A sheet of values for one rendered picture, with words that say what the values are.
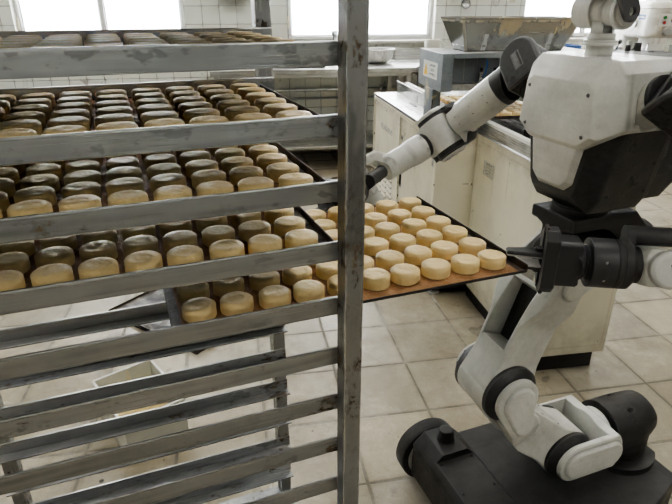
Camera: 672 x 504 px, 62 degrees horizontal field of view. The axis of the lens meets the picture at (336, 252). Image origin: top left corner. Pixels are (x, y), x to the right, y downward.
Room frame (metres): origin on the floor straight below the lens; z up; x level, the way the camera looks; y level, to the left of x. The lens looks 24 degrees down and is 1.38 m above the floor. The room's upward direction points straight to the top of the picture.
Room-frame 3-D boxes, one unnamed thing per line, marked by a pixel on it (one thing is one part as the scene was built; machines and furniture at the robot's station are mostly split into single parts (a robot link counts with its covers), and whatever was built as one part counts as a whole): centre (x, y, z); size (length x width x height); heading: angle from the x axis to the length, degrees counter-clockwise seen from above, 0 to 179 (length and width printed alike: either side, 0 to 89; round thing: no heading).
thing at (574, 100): (1.18, -0.57, 1.15); 0.34 x 0.30 x 0.36; 21
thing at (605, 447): (1.20, -0.64, 0.28); 0.21 x 0.20 x 0.13; 111
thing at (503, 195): (2.22, -0.86, 0.45); 0.70 x 0.34 x 0.90; 9
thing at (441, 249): (0.94, -0.20, 0.96); 0.05 x 0.05 x 0.02
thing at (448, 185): (3.19, -0.71, 0.42); 1.28 x 0.72 x 0.84; 9
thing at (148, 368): (1.57, 0.68, 0.08); 0.30 x 0.22 x 0.16; 40
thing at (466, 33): (2.72, -0.78, 1.25); 0.56 x 0.29 x 0.14; 99
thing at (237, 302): (0.74, 0.15, 0.96); 0.05 x 0.05 x 0.02
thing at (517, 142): (2.81, -0.62, 0.87); 2.01 x 0.03 x 0.07; 9
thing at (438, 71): (2.72, -0.78, 1.01); 0.72 x 0.33 x 0.34; 99
